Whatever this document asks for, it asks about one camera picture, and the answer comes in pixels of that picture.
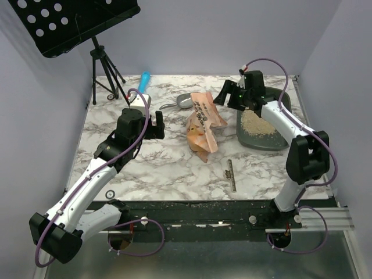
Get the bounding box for silver metal litter scoop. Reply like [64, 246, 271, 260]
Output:
[159, 93, 193, 110]

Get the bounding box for orange cat litter bag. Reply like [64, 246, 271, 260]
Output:
[186, 91, 227, 163]

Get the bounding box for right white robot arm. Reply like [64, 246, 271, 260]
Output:
[213, 70, 330, 228]

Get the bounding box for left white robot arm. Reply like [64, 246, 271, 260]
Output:
[29, 108, 164, 268]

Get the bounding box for beige litter pile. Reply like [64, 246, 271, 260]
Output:
[241, 110, 276, 137]

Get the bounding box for dark green litter tray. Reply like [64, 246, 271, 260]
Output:
[235, 86, 292, 151]

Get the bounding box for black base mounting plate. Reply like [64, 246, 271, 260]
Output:
[108, 199, 302, 242]

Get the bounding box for black perforated music stand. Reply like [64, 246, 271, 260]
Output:
[9, 0, 141, 103]

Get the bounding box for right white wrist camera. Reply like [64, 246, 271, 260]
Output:
[237, 65, 248, 89]

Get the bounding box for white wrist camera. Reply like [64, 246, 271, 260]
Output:
[237, 65, 248, 89]
[129, 94, 152, 115]

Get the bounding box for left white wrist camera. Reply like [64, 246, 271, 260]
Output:
[129, 94, 152, 115]

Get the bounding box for blue cylindrical handle tool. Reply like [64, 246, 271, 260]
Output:
[138, 71, 151, 94]

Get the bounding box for aluminium extrusion rail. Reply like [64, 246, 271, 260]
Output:
[265, 206, 355, 233]

